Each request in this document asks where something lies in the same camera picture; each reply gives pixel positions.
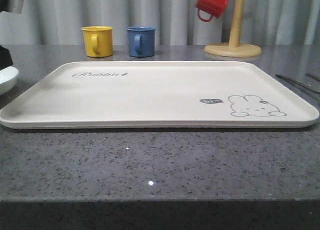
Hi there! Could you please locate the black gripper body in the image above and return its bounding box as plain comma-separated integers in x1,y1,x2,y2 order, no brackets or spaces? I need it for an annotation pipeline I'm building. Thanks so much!
0,46,13,70

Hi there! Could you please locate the white round plate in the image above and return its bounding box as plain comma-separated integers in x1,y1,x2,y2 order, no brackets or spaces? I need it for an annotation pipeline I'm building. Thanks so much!
0,66,19,95

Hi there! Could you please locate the grey curtain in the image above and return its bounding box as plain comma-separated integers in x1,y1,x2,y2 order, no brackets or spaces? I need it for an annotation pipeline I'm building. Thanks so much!
0,0,320,46

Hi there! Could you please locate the yellow mug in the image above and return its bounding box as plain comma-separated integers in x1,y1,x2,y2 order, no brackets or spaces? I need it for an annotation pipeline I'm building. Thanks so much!
81,26,113,58

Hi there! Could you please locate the beige rabbit serving tray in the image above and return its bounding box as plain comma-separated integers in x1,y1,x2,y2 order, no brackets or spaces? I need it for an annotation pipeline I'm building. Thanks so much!
0,61,320,129

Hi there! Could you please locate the blue mug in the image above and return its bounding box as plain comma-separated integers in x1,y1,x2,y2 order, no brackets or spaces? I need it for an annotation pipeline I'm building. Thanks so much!
127,26,156,58

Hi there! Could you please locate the red mug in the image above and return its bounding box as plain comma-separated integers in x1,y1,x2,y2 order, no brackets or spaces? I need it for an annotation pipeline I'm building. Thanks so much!
195,0,229,22

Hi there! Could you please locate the wooden mug tree stand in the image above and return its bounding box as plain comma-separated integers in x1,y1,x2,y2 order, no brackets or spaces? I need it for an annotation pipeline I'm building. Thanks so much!
204,0,262,57

